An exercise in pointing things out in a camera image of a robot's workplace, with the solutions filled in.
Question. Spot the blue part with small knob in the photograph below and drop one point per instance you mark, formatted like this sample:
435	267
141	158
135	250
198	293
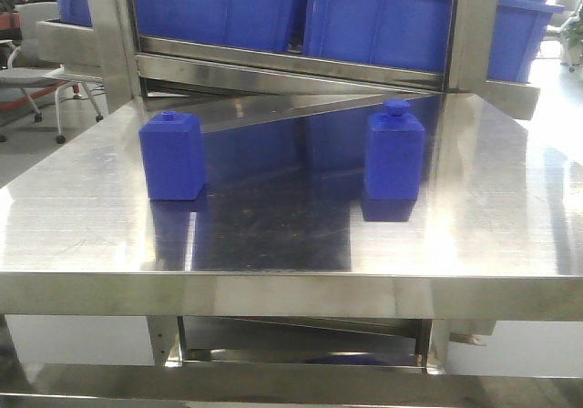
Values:
173	156

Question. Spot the white potted plant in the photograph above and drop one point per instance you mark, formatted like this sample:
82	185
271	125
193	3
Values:
570	32

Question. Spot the blue part with round cap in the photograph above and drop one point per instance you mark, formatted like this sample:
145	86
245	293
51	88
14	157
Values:
394	152

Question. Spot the blue bin far right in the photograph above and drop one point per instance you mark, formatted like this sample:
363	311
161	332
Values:
518	31

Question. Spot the blue bin centre left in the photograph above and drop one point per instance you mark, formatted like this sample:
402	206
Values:
264	25

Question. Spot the stainless steel shelf rack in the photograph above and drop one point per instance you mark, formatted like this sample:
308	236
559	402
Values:
130	65

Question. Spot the grey office chair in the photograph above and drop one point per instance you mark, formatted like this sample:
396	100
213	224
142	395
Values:
22	78

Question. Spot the blue bin centre right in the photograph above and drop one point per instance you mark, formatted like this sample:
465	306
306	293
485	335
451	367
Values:
409	34

